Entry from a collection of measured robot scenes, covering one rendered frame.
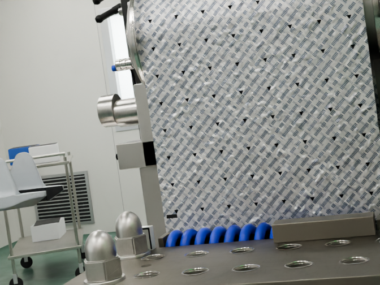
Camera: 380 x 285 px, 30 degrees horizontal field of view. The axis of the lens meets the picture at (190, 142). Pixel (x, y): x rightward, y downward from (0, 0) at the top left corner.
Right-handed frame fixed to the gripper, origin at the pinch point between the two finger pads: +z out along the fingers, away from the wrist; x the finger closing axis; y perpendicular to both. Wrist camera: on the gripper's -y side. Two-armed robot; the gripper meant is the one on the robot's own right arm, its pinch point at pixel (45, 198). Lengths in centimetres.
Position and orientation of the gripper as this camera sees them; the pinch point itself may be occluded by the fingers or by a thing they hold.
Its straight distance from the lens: 83.0
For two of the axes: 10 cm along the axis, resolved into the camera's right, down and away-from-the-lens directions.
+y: -1.4, -9.9, -0.5
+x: 2.8, -0.9, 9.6
